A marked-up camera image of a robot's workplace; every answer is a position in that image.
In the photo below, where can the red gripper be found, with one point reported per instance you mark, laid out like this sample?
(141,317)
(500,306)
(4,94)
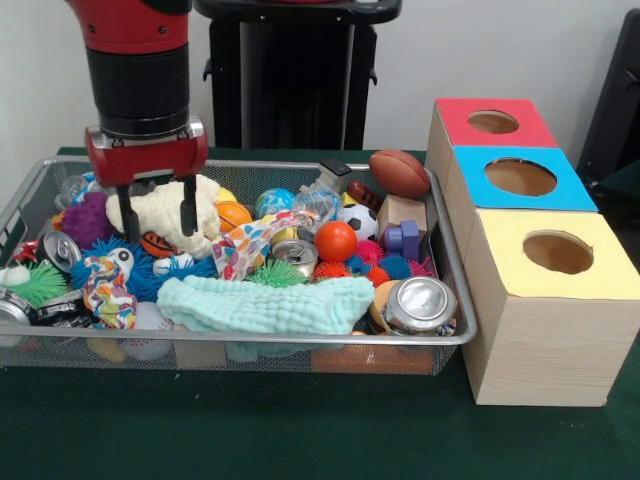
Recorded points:
(150,157)

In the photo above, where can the cream knit cloth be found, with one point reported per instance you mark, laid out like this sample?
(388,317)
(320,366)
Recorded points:
(160,210)

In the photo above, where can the blue fuzzy toy with eyes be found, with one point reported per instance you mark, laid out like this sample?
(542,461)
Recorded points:
(122,256)

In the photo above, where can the polka dot cloth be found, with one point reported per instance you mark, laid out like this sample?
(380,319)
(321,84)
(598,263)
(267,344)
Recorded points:
(235,250)

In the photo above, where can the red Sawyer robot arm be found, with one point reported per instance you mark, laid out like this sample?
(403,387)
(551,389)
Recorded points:
(135,75)

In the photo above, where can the shallow silver mesh bin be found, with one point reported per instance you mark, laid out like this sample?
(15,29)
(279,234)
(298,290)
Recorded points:
(280,357)

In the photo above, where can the wooden box with three holes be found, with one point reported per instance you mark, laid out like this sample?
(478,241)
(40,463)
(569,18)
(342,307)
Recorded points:
(545,350)

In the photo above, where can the purple spiky ball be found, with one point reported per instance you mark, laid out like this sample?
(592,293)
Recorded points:
(87,220)

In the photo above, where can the mint green cloth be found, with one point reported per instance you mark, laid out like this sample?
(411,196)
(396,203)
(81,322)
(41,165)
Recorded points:
(260,305)

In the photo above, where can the green fuzzy toy with eyes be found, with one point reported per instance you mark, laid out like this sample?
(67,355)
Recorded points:
(42,285)

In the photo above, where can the orange-red ball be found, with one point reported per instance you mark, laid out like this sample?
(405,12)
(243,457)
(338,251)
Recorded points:
(335,241)

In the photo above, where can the brown toy football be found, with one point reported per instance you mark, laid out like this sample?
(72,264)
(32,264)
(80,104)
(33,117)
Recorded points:
(400,172)

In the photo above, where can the silver drink can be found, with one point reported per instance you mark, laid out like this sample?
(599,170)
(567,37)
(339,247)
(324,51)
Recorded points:
(420,302)

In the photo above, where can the dark green side tablecloth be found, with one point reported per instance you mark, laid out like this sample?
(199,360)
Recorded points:
(622,180)

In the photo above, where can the black upright board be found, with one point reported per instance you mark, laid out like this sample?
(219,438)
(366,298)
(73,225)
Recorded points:
(615,100)

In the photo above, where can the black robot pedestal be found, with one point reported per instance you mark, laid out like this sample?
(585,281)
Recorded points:
(300,75)

